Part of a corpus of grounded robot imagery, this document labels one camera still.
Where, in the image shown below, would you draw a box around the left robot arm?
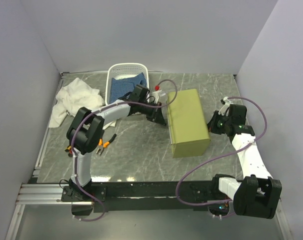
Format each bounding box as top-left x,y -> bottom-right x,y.
66,84 -> 166,201

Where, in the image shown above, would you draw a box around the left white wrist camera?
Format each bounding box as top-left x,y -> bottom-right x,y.
152,85 -> 167,104

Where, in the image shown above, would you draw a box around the olive green metal drawer box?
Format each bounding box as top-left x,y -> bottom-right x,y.
167,89 -> 211,158

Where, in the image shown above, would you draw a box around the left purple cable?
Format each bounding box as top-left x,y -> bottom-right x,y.
70,78 -> 178,223

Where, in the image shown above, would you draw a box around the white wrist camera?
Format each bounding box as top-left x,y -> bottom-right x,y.
218,96 -> 233,116
152,85 -> 167,104

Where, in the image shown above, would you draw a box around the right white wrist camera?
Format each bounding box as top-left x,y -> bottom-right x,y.
218,96 -> 233,116

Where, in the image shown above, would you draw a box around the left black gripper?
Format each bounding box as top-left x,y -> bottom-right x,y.
138,100 -> 166,127

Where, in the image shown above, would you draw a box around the white plastic perforated basket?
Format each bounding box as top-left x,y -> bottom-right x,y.
104,62 -> 150,105

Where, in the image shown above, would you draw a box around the aluminium frame rail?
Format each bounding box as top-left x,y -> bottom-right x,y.
15,182 -> 282,206

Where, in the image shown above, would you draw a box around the purple cable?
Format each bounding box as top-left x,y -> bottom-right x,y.
70,78 -> 178,223
175,96 -> 269,219

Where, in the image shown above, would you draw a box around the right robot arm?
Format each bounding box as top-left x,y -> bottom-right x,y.
207,100 -> 282,219

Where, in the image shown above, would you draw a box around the orange handled pliers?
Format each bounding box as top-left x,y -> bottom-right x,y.
96,133 -> 117,155

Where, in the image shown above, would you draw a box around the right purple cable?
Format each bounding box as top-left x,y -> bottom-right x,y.
175,96 -> 269,219

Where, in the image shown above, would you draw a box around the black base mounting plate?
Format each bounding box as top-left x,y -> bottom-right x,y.
61,180 -> 233,217

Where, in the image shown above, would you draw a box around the white cloth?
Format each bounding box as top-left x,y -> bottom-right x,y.
48,77 -> 105,128

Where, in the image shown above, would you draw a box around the blue checkered cloth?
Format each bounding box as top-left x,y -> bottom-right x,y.
108,72 -> 147,104

